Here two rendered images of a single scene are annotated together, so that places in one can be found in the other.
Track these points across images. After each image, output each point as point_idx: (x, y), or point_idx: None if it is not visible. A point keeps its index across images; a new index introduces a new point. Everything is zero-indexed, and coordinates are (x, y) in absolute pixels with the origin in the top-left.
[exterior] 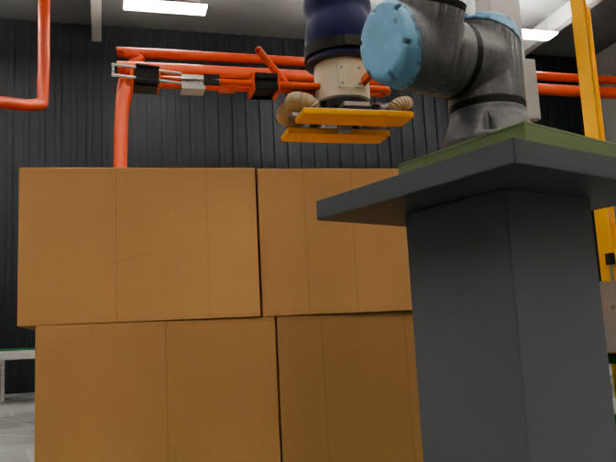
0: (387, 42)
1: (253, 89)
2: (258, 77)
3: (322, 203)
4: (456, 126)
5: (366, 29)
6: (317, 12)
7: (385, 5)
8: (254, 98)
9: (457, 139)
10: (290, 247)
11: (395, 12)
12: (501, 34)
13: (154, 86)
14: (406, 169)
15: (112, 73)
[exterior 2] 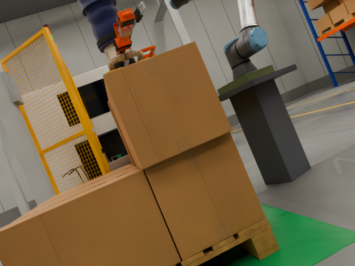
0: (262, 37)
1: (130, 43)
2: (129, 38)
3: (254, 79)
4: (250, 65)
5: (254, 32)
6: (115, 18)
7: (260, 28)
8: (117, 48)
9: (254, 68)
10: None
11: (263, 30)
12: None
13: (133, 23)
14: (248, 75)
15: (145, 7)
